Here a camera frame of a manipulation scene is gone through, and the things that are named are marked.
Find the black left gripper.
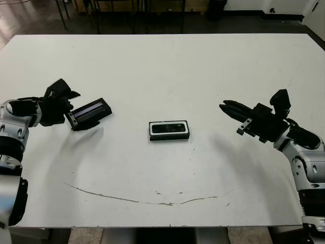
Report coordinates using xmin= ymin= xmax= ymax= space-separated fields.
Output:
xmin=37 ymin=90 xmax=101 ymax=133

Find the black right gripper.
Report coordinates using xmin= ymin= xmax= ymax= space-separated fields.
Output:
xmin=218 ymin=99 xmax=290 ymax=144

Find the black box lid purple print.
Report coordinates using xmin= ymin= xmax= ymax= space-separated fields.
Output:
xmin=68 ymin=97 xmax=113 ymax=128

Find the black slim camera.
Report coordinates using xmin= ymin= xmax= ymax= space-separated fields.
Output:
xmin=152 ymin=123 xmax=185 ymax=134

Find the black box base white insert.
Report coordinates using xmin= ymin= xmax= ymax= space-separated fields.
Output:
xmin=148 ymin=119 xmax=191 ymax=142

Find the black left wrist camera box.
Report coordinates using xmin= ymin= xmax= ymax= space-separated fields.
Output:
xmin=44 ymin=78 xmax=73 ymax=100

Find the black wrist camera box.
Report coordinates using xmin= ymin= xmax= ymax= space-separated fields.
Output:
xmin=44 ymin=78 xmax=73 ymax=100
xmin=269 ymin=88 xmax=291 ymax=114

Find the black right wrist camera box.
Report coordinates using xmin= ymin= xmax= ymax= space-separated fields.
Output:
xmin=269 ymin=88 xmax=291 ymax=114

